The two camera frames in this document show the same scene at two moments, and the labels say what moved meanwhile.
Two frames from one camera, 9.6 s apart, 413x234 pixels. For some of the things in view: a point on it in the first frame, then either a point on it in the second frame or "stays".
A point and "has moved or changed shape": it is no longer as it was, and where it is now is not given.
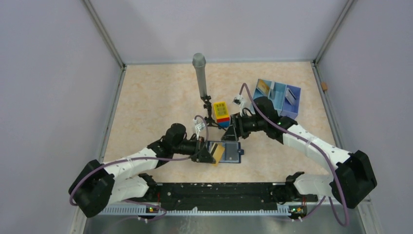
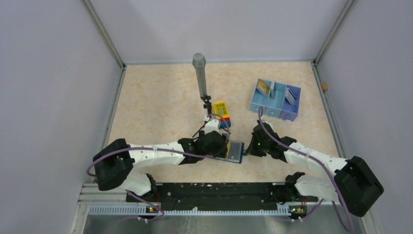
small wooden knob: [324, 86] stays
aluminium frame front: [330, 220] stays
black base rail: [228, 196] stays
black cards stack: [272, 89] stays
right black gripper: [230, 135] → [252, 149]
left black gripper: [204, 156] → [221, 151]
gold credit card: [218, 153] has moved or changed shape
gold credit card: [262, 87] stays
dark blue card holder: [232, 152] stays
